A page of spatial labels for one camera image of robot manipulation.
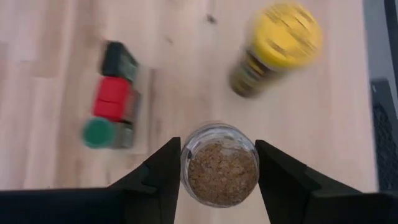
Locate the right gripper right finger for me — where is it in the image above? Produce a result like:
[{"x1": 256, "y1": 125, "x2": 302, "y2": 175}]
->
[{"x1": 254, "y1": 139, "x2": 398, "y2": 224}]

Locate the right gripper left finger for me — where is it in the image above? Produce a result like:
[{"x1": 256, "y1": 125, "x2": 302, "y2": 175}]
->
[{"x1": 0, "y1": 136, "x2": 182, "y2": 224}]

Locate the green lid spice jar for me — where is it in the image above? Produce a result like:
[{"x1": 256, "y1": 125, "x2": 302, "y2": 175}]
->
[{"x1": 80, "y1": 117, "x2": 136, "y2": 150}]

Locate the small glass spice jar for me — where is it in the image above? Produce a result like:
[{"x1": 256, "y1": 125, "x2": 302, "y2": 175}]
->
[{"x1": 179, "y1": 122, "x2": 261, "y2": 209}]

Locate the red lid spice tin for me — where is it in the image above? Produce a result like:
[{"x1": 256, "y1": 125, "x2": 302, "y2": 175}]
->
[{"x1": 91, "y1": 75, "x2": 142, "y2": 123}]

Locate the yellow lid seasoning jar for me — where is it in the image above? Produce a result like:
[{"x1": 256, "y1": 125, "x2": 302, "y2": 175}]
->
[{"x1": 228, "y1": 1, "x2": 325, "y2": 100}]

